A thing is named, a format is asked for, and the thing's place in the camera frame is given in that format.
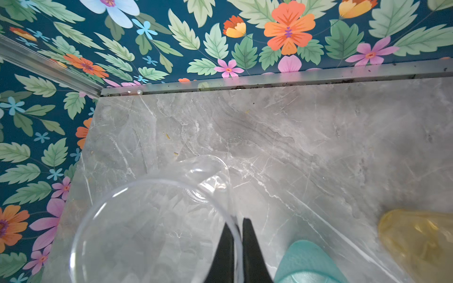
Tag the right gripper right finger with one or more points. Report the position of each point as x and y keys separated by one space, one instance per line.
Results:
x=255 y=270

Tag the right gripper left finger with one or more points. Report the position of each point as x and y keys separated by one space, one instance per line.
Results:
x=222 y=269

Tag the teal dotted tumbler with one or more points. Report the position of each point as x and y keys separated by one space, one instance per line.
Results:
x=306 y=262

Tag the clear glass tumbler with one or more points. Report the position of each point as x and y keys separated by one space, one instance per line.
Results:
x=162 y=228

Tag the tall yellow tumbler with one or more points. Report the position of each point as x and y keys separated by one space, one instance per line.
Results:
x=420 y=242

